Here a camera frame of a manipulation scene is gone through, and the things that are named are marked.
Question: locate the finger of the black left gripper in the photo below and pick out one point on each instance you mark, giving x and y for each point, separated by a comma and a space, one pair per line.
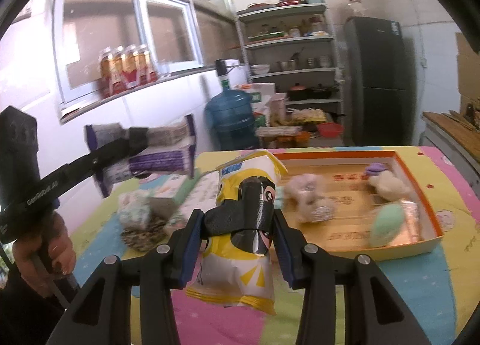
108, 145

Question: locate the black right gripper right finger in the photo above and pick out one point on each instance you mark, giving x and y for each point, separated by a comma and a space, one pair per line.
375, 313

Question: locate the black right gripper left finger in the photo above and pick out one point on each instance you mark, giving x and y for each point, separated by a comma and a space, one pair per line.
100, 312

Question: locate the white green tissue pack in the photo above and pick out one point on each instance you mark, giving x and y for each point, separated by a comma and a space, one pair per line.
134, 210

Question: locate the leopard print scrunchie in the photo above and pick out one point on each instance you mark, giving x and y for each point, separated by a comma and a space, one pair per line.
145, 240

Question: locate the green sponge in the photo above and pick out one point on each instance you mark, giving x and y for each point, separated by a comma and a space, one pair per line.
395, 224

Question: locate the purple white wipes pack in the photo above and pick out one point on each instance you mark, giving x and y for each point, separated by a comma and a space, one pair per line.
164, 149

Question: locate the beige plush bear purple bow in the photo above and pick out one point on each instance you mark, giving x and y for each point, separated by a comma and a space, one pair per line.
385, 183

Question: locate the yellow white penguin snack bag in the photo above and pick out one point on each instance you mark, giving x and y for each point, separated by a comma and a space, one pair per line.
235, 267

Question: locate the beige plush bunny pink bow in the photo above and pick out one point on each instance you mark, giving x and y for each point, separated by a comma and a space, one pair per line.
309, 193

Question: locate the black sleeved left forearm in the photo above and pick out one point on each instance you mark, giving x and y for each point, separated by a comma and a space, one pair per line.
26, 317

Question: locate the person's left hand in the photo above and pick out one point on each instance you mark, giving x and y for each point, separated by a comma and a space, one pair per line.
45, 251

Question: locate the colourful cartoon quilt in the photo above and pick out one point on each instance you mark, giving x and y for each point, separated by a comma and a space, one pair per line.
441, 287

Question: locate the orange cardboard box lid tray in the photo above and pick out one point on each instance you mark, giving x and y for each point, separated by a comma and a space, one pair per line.
356, 203

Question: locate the green white tissue box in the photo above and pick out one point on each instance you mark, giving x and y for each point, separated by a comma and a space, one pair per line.
164, 200

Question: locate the orange drink bottles pack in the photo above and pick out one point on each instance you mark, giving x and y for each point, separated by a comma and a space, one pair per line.
125, 68

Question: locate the floral pink tissue pack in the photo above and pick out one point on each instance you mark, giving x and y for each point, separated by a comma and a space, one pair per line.
202, 197

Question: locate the red plastic basin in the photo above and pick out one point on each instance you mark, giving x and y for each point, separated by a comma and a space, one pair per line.
330, 130

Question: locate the blue water jug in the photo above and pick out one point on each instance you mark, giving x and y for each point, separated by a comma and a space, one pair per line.
229, 116

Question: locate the wooden counter top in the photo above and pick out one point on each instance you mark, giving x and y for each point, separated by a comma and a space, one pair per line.
467, 138

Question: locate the black refrigerator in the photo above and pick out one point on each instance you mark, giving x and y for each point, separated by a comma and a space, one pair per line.
382, 95

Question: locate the grey metal shelf rack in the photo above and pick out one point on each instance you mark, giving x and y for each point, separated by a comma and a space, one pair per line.
295, 48

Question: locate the cardboard sheet on wall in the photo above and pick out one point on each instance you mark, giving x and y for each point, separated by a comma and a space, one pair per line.
468, 68

